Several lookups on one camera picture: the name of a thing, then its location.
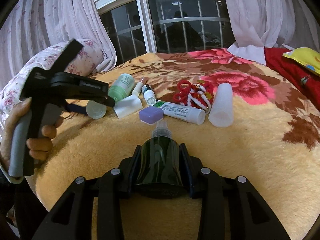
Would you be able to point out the green white lotion bottle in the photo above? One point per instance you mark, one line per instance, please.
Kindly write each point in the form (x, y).
(122, 87)

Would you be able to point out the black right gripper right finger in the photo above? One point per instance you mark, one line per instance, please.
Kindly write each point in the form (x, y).
(231, 208)

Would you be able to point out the white box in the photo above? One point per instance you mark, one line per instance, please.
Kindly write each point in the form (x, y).
(128, 106)

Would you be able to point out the window with metal bars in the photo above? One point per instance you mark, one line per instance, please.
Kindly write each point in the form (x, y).
(136, 27)

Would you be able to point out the right white pink curtain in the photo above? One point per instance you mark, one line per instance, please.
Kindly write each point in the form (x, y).
(261, 24)

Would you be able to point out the person's left hand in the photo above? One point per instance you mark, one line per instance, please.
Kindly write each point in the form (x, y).
(39, 148)

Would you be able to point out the yellow cartoon pillow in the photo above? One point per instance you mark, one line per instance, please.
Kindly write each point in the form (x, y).
(306, 57)

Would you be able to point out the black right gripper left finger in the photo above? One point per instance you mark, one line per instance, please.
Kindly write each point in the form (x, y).
(71, 216)

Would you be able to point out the red cloth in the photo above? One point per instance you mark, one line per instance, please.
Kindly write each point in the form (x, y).
(305, 81)

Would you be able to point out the purple square container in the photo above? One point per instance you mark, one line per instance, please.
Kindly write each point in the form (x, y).
(151, 115)

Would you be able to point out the dark green plastic bottle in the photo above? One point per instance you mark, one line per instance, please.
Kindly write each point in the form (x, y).
(159, 169)

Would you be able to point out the white foam cylinder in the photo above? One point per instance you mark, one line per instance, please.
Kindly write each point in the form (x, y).
(221, 114)

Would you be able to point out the small white dropper bottle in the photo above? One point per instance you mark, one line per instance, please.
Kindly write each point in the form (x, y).
(149, 95)

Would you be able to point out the red white yarn ornament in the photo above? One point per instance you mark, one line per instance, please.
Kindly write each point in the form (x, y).
(199, 95)

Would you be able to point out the lip balm stick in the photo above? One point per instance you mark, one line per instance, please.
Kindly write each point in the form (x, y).
(138, 88)

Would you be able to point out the white green tube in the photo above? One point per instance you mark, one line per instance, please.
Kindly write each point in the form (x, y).
(185, 113)

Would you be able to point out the floral plush bed blanket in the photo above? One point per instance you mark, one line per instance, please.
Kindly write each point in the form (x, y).
(273, 141)

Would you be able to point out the floral pink pillow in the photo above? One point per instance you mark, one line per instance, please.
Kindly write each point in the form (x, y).
(86, 61)

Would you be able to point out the clear round lid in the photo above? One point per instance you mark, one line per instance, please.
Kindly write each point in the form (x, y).
(95, 110)

